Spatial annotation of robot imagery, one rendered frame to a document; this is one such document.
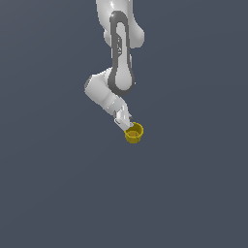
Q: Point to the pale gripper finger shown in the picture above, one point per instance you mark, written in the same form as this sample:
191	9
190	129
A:
129	121
120	124

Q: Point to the yellow cup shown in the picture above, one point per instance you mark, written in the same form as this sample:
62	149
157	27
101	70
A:
134	133

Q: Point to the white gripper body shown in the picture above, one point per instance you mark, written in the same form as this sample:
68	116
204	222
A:
120	108

